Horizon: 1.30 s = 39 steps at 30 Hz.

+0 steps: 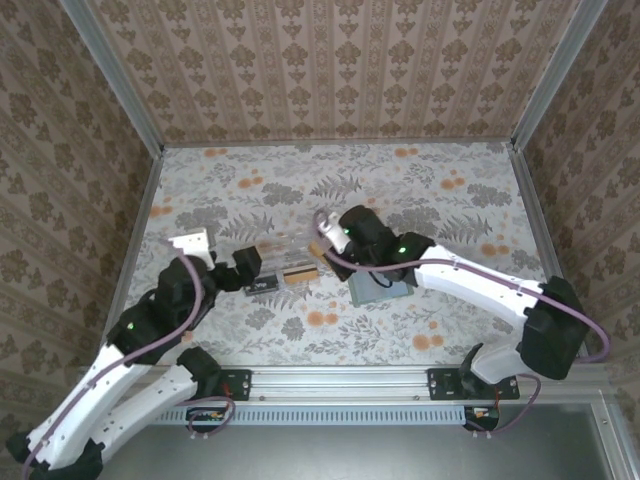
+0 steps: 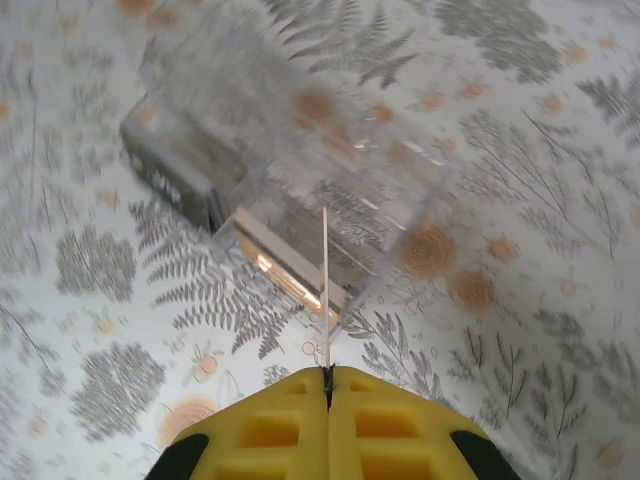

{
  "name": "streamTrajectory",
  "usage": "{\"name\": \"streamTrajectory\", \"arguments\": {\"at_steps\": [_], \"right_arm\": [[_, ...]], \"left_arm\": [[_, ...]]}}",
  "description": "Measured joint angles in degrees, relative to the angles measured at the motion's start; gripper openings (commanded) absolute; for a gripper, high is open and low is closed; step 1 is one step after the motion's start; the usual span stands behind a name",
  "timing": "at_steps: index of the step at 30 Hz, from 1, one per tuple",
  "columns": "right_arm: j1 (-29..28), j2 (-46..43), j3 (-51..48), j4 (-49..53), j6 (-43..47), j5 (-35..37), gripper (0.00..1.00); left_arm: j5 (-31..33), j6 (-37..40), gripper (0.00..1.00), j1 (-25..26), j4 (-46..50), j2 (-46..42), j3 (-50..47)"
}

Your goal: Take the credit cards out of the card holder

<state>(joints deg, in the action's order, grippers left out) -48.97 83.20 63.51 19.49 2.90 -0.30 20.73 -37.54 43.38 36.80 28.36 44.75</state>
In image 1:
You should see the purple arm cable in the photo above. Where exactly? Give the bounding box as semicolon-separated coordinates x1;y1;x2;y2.
20;238;237;480
312;209;612;444

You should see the small circuit board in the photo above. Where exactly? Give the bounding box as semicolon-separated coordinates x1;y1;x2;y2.
464;405;501;432
187;407;226;435

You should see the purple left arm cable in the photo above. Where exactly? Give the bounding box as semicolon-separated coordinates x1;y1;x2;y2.
20;238;237;480

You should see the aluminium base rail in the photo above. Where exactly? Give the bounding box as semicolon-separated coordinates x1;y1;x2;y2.
74;363;619;404

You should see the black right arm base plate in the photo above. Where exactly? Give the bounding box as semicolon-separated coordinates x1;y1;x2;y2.
427;367;521;402

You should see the black VIP card stack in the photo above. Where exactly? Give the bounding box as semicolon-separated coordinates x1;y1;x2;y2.
243;276;280;297

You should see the aluminium table side rail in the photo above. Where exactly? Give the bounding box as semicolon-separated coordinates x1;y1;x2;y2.
508;142;592;365
94;147;166;366

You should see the aluminium frame post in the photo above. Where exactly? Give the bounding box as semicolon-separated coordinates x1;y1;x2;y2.
508;0;609;151
58;0;167;155

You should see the grey metal panel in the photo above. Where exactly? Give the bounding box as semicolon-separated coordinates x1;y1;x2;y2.
99;423;614;480

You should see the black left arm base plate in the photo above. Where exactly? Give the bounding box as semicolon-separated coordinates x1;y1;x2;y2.
163;368;253;402

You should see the clear acrylic card holder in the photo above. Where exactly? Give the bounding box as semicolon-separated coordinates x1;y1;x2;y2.
212;230;324;302

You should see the grey slotted cable duct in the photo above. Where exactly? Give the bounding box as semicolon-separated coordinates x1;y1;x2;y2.
159;404;470;427

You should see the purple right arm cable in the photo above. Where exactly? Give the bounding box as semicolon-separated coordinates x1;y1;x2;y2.
312;209;612;444

